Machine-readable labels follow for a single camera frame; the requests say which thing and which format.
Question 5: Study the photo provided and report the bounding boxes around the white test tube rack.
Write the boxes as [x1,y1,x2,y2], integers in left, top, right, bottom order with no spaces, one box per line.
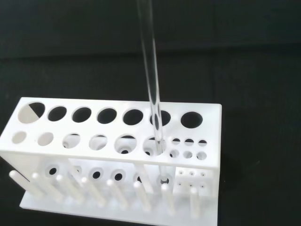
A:
[0,97,223,224]

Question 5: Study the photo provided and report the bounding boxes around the black bench cloth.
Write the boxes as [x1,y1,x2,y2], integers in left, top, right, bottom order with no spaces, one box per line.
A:
[0,0,301,226]

